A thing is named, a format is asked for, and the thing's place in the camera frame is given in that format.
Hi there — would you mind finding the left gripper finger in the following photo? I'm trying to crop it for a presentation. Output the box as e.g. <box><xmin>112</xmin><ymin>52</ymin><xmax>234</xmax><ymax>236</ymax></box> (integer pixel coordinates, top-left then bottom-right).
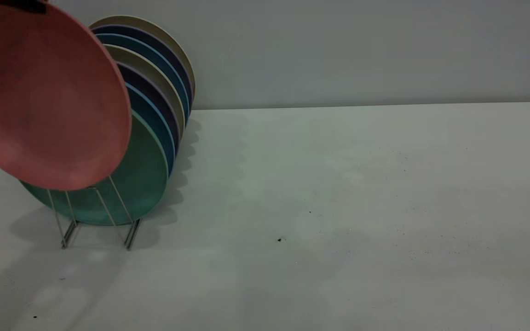
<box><xmin>0</xmin><ymin>0</ymin><xmax>48</xmax><ymax>26</ymax></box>

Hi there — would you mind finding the pink plate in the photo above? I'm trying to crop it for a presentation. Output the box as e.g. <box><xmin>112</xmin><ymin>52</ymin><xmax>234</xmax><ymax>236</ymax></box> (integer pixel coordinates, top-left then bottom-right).
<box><xmin>0</xmin><ymin>2</ymin><xmax>133</xmax><ymax>192</ymax></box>

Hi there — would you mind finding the beige plate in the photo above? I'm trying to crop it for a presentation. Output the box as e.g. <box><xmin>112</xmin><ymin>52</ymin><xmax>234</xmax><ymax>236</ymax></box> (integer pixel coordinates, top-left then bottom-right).
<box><xmin>89</xmin><ymin>15</ymin><xmax>196</xmax><ymax>111</ymax></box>
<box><xmin>104</xmin><ymin>44</ymin><xmax>186</xmax><ymax>139</ymax></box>

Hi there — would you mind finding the dark purple plate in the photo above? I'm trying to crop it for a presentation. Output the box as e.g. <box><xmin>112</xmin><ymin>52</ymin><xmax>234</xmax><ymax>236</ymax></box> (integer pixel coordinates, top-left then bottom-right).
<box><xmin>115</xmin><ymin>62</ymin><xmax>181</xmax><ymax>153</ymax></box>
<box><xmin>92</xmin><ymin>25</ymin><xmax>194</xmax><ymax>115</ymax></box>

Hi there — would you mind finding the blue plate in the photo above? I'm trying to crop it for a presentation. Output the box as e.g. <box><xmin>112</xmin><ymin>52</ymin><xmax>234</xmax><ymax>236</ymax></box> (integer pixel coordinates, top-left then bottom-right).
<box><xmin>96</xmin><ymin>34</ymin><xmax>190</xmax><ymax>125</ymax></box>
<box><xmin>125</xmin><ymin>83</ymin><xmax>176</xmax><ymax>176</ymax></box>

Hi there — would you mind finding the green plate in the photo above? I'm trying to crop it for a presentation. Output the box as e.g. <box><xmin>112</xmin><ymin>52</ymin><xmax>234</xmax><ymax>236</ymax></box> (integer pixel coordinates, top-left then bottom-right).
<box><xmin>20</xmin><ymin>112</ymin><xmax>169</xmax><ymax>226</ymax></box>

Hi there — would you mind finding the metal wire plate rack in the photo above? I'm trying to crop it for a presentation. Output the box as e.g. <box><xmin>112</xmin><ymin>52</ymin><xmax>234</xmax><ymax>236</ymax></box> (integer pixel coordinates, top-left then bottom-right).
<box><xmin>46</xmin><ymin>176</ymin><xmax>142</xmax><ymax>251</ymax></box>

